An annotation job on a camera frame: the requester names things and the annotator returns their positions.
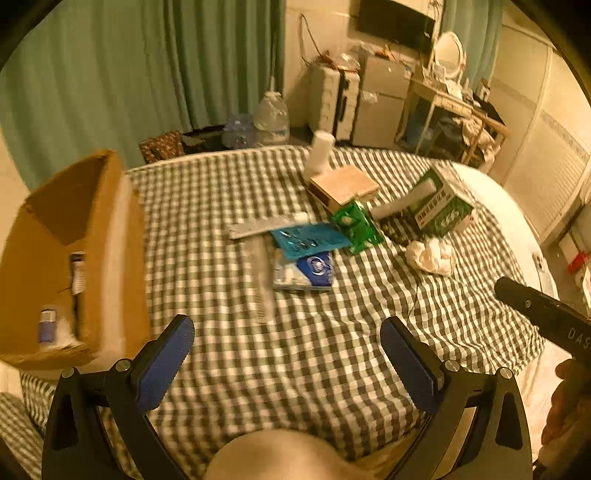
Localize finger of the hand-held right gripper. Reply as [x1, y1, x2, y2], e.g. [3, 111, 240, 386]
[494, 276, 562, 325]

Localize grey mini fridge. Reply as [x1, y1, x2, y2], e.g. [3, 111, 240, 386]
[351, 54, 412, 149]

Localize green curtain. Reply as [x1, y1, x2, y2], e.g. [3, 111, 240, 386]
[0, 0, 286, 190]
[441, 0, 505, 63]

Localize oval white mirror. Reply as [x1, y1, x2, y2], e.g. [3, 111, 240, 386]
[431, 31, 465, 80]

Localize green and white carton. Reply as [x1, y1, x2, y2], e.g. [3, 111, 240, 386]
[408, 166, 476, 239]

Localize white dressing table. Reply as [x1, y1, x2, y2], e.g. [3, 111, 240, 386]
[396, 74, 490, 162]

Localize black television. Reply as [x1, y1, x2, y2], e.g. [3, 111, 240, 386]
[355, 0, 437, 52]

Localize white suitcase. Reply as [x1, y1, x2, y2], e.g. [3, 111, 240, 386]
[307, 62, 361, 142]

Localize white cylinder tube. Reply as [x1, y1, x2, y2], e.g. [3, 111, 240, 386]
[369, 178, 445, 220]

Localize wooden chair with clothes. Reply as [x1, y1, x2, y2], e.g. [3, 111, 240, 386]
[451, 110, 510, 172]

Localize wall cables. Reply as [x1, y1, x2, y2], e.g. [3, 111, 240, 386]
[297, 13, 325, 66]

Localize person's knee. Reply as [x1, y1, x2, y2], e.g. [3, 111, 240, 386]
[203, 428, 357, 480]

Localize person's right hand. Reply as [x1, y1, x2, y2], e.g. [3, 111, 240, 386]
[541, 359, 591, 459]

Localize brown patterned bag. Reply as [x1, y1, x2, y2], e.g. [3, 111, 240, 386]
[139, 130, 184, 165]

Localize pack of water bottles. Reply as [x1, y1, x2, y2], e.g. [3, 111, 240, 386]
[221, 113, 257, 150]

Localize small blue bottle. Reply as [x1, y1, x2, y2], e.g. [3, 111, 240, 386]
[37, 308, 59, 345]

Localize large clear water jug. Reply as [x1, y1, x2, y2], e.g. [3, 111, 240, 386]
[253, 90, 291, 148]

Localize checkered blanket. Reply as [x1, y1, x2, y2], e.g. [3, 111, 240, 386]
[0, 145, 548, 480]

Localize dark clothes pile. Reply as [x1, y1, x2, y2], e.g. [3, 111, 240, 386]
[180, 124, 228, 156]

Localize white thin pole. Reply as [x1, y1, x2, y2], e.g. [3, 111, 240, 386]
[269, 0, 283, 93]

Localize brown cardboard box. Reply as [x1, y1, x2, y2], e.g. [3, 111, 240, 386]
[0, 148, 153, 371]

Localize tan rectangular box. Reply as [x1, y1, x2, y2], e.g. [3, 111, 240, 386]
[307, 165, 380, 213]

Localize blue blister pack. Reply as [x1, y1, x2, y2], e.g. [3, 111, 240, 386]
[270, 223, 350, 262]

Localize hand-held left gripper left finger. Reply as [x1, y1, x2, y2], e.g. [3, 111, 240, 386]
[41, 315, 195, 480]

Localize red packet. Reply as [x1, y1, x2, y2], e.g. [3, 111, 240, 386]
[567, 251, 591, 283]

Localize grey tube with white cap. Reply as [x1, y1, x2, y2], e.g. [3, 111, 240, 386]
[230, 213, 310, 241]

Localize crumpled white tissue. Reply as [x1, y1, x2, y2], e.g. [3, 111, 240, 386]
[405, 237, 457, 277]

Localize green foil packet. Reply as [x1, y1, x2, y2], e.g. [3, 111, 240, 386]
[329, 196, 385, 256]

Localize blue and white tissue packet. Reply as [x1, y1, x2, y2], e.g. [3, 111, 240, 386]
[272, 252, 334, 292]

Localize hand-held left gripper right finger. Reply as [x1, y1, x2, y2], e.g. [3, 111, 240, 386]
[381, 316, 534, 480]

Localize white cylindrical bottle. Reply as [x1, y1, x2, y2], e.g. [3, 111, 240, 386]
[303, 130, 334, 182]

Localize white louvered wardrobe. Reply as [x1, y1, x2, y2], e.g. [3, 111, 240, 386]
[490, 21, 591, 247]

